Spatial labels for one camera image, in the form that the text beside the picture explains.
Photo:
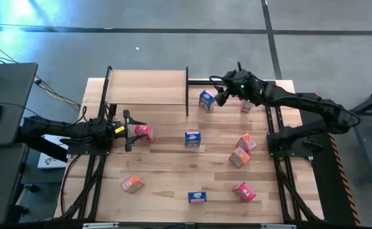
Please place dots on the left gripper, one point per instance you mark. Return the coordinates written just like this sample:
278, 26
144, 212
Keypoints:
117, 135

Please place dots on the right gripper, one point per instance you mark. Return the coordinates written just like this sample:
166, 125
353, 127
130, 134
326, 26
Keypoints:
227, 86

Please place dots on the pink Froot Loops cereal box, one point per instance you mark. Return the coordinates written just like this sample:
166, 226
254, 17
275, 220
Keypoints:
246, 107
145, 131
244, 191

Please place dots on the blue Frosted Flakes cereal box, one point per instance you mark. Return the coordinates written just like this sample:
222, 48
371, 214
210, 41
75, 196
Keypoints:
192, 140
206, 101
197, 196

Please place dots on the orange Mini Wheats cereal box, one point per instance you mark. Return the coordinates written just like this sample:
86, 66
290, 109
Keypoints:
131, 184
239, 157
246, 142

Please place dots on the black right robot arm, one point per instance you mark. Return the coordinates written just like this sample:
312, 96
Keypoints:
300, 98

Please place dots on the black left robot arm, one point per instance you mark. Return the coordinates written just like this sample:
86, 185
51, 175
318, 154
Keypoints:
61, 128

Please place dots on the wooden shelf with black posts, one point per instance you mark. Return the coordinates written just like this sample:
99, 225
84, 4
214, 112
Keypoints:
144, 87

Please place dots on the yellow tape tag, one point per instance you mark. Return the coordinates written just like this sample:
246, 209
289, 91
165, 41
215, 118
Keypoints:
119, 129

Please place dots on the white printed box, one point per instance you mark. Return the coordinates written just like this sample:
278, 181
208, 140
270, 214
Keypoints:
50, 159

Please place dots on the black diagonal support bar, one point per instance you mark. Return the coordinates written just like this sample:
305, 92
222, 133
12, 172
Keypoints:
45, 149

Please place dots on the grey desk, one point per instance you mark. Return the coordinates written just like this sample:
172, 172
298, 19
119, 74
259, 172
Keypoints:
11, 89

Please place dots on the black mat with hazard stripe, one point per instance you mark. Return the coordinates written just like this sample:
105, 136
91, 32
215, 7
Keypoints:
325, 191

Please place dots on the grey metal stand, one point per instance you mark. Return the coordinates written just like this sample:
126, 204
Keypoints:
363, 152

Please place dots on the black aluminium rig frame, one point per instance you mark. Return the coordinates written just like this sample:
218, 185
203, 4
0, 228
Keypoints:
269, 117

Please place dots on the silver metal bracket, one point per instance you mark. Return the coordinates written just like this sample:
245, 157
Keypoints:
278, 226
100, 226

